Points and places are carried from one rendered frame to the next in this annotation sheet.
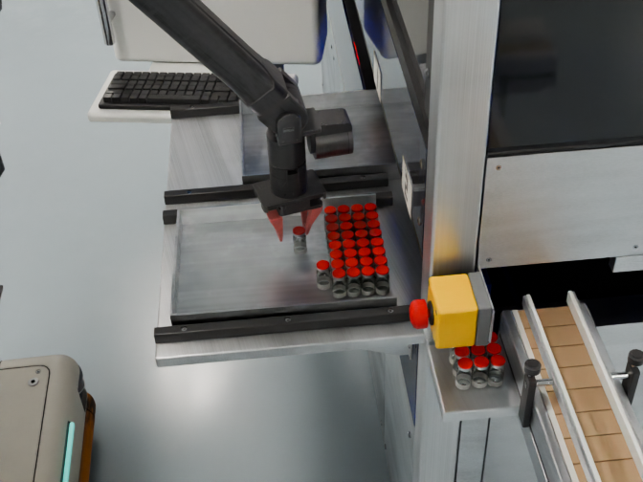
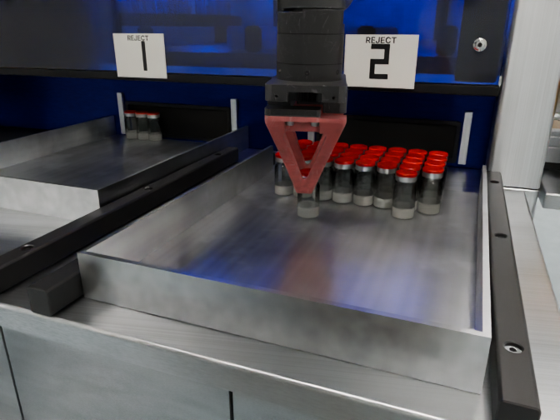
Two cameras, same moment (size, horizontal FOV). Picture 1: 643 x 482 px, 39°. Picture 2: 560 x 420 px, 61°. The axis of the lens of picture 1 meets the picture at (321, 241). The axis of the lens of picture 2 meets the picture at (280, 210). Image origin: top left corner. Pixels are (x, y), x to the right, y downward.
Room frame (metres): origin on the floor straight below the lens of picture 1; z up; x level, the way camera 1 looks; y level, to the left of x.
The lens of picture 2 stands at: (0.99, 0.45, 1.06)
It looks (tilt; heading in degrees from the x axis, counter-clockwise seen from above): 21 degrees down; 294
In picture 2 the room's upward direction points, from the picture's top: straight up
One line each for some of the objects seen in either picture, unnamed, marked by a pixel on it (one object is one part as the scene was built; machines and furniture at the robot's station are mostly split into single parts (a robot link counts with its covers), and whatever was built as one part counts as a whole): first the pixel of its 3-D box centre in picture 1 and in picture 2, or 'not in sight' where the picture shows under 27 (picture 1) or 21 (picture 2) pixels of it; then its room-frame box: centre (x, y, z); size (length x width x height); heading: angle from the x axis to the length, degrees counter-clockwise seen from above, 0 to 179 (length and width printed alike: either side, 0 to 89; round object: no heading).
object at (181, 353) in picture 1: (300, 205); (192, 205); (1.28, 0.03, 0.87); 0.70 x 0.48 x 0.02; 3
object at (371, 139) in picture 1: (330, 136); (108, 154); (1.46, -0.03, 0.90); 0.34 x 0.26 x 0.04; 93
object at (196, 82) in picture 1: (192, 90); not in sight; (1.79, 0.27, 0.82); 0.40 x 0.14 x 0.02; 82
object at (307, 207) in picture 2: (299, 241); (308, 194); (1.14, 0.04, 0.90); 0.02 x 0.02 x 0.04
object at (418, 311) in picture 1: (423, 314); not in sight; (0.87, -0.13, 1.00); 0.04 x 0.04 x 0.04; 3
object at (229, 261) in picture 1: (280, 258); (330, 216); (1.11, 0.07, 0.90); 0.34 x 0.26 x 0.04; 93
